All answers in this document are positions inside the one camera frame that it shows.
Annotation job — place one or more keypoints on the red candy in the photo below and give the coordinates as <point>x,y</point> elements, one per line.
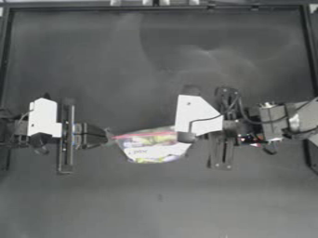
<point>250,139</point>

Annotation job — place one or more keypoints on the clear bag with pink zip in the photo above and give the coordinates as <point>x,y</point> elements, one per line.
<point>153,148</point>

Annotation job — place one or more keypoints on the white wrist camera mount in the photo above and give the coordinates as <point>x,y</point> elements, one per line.
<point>194,108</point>
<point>43,117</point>

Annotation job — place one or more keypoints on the grey metal bracket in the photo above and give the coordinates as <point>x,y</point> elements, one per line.
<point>116,2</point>

